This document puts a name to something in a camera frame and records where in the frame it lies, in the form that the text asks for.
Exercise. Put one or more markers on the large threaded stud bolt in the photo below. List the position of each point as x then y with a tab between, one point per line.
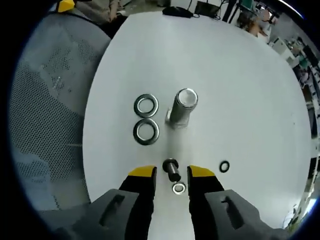
182	112

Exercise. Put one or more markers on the grey mesh office chair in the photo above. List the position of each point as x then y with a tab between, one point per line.
50	100

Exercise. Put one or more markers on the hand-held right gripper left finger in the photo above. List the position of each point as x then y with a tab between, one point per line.
140	200

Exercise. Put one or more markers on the large steel washer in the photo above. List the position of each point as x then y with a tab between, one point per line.
136	132
137	106

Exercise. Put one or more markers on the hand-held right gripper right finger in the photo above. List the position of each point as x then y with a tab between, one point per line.
205	200

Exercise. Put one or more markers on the black computer mouse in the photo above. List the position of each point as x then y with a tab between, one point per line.
176	11

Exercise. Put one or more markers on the small threaded stud bolt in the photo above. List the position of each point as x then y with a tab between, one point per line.
173	173

